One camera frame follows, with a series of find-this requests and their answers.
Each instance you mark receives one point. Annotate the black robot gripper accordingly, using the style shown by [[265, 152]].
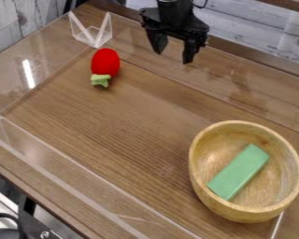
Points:
[[173, 19]]

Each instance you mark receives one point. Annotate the red plush strawberry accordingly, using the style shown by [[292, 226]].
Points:
[[104, 67]]

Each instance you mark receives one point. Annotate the clear acrylic table fence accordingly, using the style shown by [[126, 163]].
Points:
[[111, 157]]

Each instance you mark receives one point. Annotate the wooden bowl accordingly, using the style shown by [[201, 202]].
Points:
[[273, 189]]

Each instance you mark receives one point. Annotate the green rectangular block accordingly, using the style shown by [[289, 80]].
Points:
[[240, 171]]

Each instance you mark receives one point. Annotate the clear acrylic corner bracket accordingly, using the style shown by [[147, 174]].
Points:
[[94, 36]]

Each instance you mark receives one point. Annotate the black table leg bracket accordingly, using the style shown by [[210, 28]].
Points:
[[36, 230]]

